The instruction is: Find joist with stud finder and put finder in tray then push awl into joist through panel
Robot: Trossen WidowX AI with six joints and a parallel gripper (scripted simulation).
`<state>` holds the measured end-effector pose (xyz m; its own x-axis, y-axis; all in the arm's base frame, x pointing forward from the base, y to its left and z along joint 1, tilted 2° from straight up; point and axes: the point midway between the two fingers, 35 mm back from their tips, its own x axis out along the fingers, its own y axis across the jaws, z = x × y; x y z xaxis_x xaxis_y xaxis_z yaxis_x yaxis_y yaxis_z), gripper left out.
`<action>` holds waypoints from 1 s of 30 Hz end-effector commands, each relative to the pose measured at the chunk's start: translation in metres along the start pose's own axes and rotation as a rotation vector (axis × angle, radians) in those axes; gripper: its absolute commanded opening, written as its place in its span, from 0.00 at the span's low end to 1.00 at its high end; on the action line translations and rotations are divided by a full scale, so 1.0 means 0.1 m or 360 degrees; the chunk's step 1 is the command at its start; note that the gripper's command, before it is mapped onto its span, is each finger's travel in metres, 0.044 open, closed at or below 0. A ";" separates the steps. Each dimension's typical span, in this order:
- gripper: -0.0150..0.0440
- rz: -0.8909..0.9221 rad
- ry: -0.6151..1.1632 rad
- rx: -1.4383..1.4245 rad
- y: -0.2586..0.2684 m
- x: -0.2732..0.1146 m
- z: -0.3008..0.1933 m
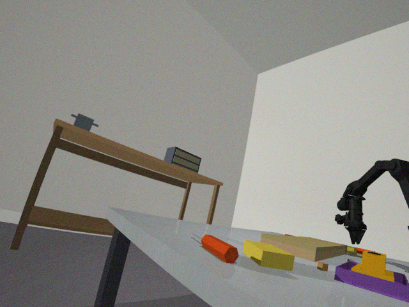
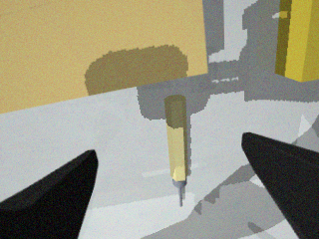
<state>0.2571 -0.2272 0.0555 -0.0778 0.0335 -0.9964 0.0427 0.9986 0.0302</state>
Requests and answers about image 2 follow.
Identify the beige panel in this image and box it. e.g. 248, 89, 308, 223
0, 0, 208, 114

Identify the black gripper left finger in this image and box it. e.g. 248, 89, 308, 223
0, 149, 99, 239

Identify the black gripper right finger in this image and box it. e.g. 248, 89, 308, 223
241, 132, 319, 239

